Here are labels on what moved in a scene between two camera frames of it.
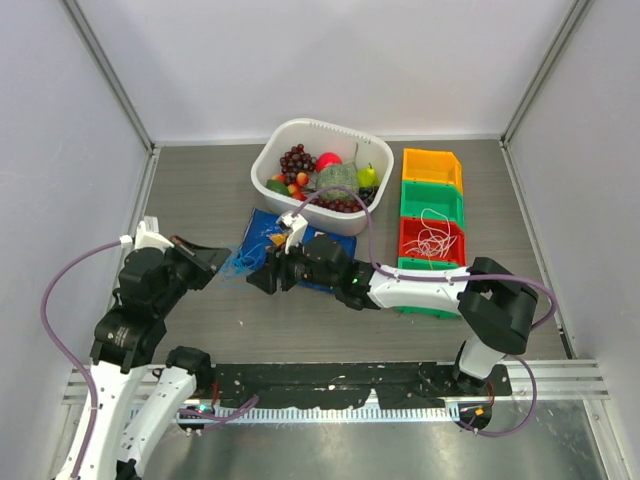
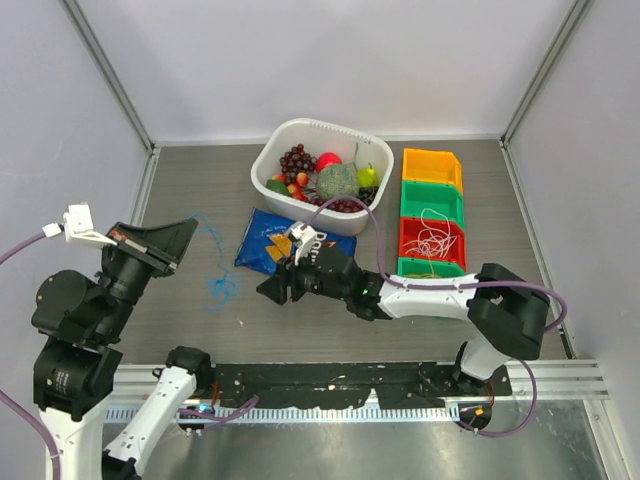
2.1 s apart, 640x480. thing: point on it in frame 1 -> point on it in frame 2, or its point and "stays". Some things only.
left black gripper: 207,260 -> 163,246
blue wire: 244,261 -> 220,291
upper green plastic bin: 440,200 stays
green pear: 367,177 stays
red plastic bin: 432,238 stays
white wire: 429,244 stays
